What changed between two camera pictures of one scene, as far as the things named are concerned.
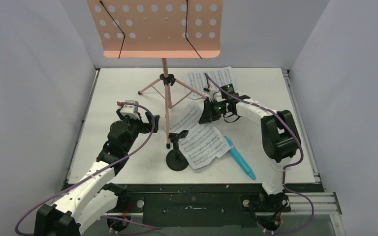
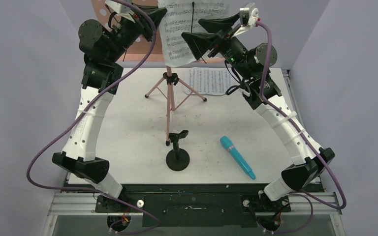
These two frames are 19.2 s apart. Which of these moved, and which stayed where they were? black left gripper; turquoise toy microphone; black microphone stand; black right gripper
Moved: black right gripper; black left gripper
Stayed: turquoise toy microphone; black microphone stand
